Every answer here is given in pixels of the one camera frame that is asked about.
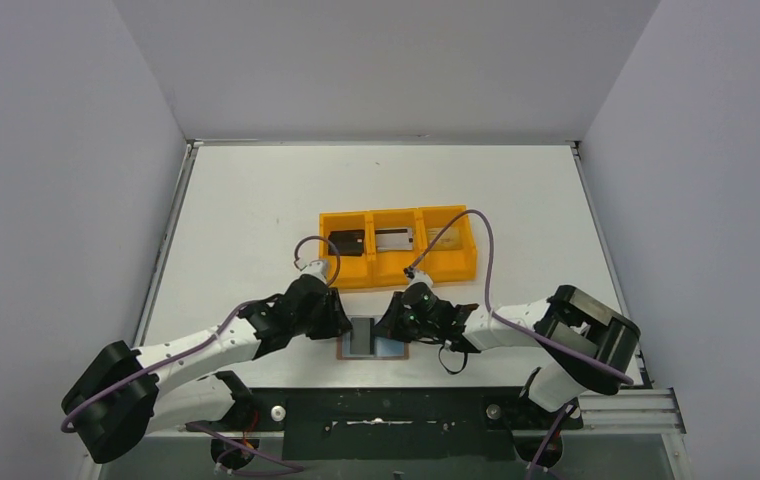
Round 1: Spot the tan leather card holder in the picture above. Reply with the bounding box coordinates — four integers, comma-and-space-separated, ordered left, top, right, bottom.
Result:
336, 316, 409, 361

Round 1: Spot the black credit card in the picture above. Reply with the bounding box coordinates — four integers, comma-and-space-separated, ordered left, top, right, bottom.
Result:
348, 317, 375, 358

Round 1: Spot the yellow three-compartment plastic bin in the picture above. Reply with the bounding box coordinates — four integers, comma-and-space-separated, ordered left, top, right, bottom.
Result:
319, 205, 478, 290

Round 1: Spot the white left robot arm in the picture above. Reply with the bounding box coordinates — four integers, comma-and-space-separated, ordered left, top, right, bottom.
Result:
60, 274, 352, 464

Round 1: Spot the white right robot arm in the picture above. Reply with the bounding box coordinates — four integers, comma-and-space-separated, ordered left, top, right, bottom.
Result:
372, 282, 641, 427

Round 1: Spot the gold card in bin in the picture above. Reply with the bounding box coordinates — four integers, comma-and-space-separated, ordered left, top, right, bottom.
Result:
426, 227, 463, 251

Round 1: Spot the black card in bin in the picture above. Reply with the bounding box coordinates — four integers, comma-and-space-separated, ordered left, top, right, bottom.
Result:
328, 229, 365, 257

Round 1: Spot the silver card in bin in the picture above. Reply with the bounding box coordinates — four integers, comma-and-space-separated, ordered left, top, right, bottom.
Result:
375, 227, 415, 253

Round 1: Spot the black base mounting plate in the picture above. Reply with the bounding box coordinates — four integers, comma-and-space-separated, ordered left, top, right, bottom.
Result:
204, 387, 583, 462

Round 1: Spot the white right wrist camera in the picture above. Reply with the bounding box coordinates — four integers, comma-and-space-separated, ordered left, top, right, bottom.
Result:
404, 266, 433, 288

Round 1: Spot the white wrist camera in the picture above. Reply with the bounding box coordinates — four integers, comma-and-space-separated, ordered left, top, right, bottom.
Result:
404, 266, 433, 288
294, 259, 330, 284

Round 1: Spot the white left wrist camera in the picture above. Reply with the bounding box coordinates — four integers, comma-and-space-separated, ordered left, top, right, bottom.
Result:
294, 259, 330, 284

